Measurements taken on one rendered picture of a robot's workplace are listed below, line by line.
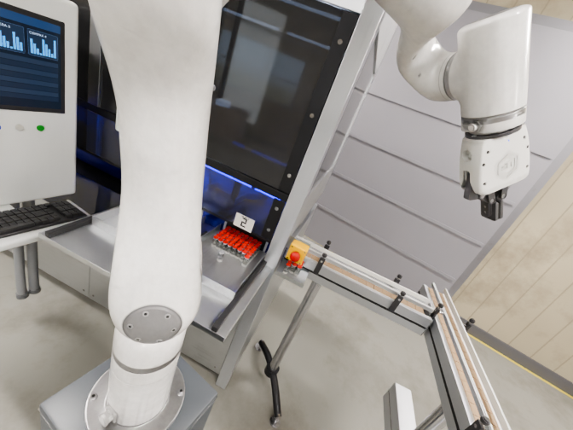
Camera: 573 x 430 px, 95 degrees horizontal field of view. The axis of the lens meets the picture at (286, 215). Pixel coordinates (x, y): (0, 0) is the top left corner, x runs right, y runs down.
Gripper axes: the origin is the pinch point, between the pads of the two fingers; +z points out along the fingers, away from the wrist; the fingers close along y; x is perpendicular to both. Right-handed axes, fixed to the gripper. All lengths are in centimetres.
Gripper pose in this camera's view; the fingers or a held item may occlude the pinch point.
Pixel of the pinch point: (491, 208)
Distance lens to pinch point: 63.7
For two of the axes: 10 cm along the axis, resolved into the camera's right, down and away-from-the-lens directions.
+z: 3.2, 8.5, 4.2
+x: -2.1, -3.7, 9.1
